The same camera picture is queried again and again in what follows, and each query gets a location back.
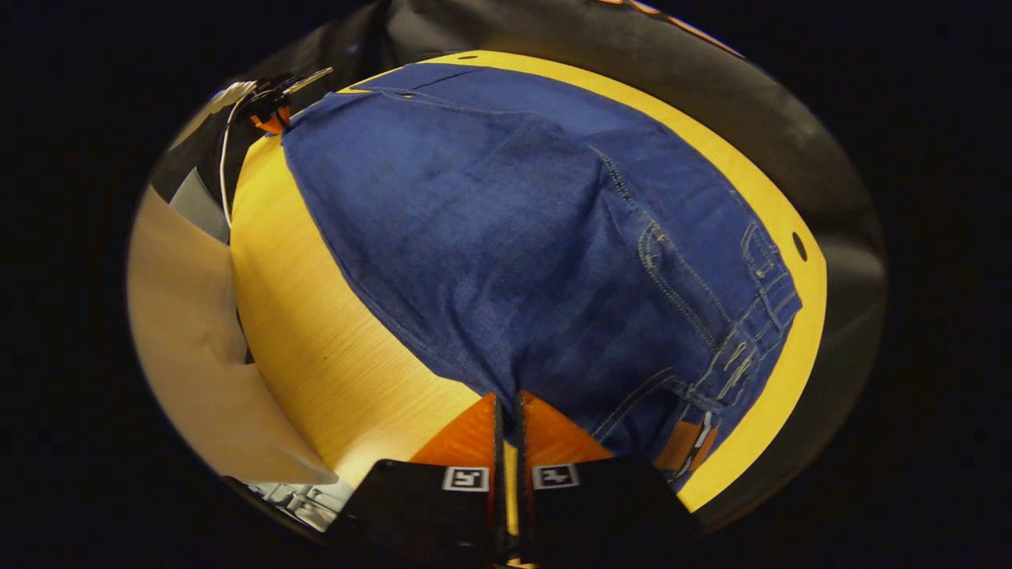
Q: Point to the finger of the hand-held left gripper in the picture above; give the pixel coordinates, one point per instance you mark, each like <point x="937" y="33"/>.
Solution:
<point x="273" y="122"/>

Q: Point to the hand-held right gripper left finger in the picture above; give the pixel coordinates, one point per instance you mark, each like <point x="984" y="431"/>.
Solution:
<point x="499" y="506"/>

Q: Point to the person's beige clothing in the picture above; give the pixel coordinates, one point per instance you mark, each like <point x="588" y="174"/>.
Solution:
<point x="205" y="379"/>

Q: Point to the blue denim jeans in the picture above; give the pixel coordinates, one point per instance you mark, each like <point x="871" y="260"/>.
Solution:
<point x="506" y="237"/>

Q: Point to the black backdrop cloth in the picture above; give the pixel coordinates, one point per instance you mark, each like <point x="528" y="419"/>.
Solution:
<point x="838" y="316"/>

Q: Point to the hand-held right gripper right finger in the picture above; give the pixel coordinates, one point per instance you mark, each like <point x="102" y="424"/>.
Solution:
<point x="522" y="506"/>

